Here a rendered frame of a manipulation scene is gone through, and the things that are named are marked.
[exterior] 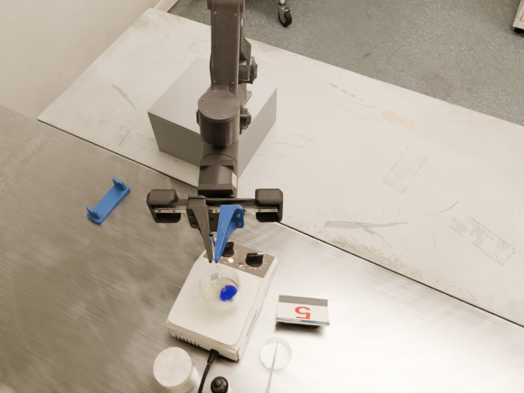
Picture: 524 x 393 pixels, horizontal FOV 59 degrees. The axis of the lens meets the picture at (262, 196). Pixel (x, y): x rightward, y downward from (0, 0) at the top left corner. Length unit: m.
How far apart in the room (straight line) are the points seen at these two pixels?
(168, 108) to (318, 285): 0.46
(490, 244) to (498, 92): 1.78
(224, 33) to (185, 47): 0.63
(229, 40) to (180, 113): 0.32
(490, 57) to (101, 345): 2.52
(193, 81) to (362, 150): 0.40
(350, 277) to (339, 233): 0.10
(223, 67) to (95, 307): 0.49
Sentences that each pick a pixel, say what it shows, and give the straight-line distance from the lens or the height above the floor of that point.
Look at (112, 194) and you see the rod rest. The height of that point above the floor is 0.91.
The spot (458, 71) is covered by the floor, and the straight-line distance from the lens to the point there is 2.76.
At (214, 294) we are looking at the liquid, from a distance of 0.75.
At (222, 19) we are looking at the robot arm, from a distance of 0.67.
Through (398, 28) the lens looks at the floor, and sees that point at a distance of 2.94.
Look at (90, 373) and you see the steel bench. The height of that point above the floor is 0.90.
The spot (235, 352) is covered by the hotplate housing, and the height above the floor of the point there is 0.96.
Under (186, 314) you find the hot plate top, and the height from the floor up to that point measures 0.99.
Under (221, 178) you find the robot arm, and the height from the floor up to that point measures 1.19.
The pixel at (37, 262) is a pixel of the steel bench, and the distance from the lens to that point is 1.00.
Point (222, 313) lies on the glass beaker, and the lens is 0.74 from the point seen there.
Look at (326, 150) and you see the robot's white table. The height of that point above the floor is 0.90.
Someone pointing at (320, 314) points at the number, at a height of 0.92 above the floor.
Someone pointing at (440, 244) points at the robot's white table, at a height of 0.90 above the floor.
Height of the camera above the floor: 1.71
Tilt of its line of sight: 57 degrees down
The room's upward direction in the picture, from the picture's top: 1 degrees counter-clockwise
